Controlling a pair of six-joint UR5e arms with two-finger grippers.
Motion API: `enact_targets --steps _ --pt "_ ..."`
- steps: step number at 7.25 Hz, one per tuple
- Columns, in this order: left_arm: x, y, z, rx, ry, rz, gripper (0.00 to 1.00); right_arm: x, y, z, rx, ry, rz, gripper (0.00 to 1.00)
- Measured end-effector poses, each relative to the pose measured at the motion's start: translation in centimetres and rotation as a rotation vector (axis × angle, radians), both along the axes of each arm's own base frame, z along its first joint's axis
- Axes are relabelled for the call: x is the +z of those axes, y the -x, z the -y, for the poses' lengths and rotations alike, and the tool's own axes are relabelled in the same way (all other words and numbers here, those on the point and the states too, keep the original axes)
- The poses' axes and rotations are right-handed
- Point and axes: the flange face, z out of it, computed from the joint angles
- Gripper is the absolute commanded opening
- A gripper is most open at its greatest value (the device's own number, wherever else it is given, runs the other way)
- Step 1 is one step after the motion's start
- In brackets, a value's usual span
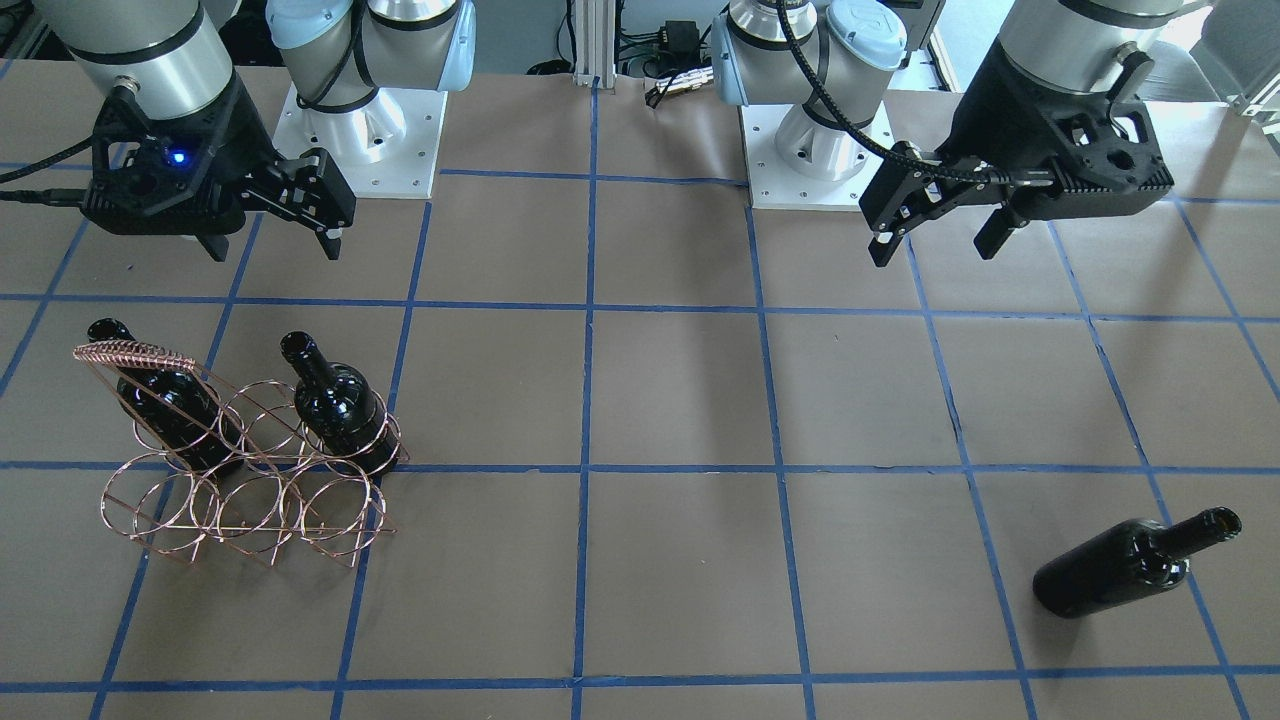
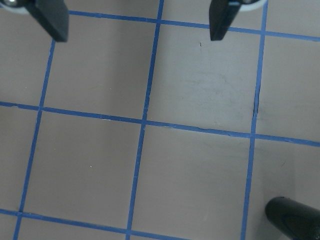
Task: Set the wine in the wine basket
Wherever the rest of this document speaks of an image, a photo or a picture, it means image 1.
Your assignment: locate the dark bottle in basket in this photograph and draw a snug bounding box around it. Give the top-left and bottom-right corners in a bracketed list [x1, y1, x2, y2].
[280, 331, 401, 479]
[116, 366, 244, 480]

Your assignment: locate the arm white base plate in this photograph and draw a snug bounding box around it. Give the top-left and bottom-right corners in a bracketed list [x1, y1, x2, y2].
[739, 105, 882, 213]
[273, 87, 451, 200]

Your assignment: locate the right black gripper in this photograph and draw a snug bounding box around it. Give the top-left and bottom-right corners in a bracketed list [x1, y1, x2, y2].
[79, 72, 356, 263]

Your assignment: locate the aluminium frame post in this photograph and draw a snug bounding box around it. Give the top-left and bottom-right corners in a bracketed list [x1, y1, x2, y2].
[570, 0, 617, 92]

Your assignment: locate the dark wine bottle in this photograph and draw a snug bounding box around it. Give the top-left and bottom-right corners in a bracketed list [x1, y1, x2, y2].
[1032, 507, 1243, 619]

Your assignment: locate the dark bottle in basket rear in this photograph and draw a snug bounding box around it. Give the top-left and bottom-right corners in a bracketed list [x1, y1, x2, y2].
[116, 366, 244, 480]

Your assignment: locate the dark bottle in basket front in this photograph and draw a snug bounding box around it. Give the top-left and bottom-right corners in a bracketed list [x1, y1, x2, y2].
[280, 331, 401, 479]

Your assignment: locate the copper wire wine basket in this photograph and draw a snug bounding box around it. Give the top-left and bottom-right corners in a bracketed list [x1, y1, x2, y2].
[73, 337, 407, 566]

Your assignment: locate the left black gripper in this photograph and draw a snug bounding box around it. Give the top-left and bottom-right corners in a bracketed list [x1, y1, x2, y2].
[859, 42, 1174, 268]

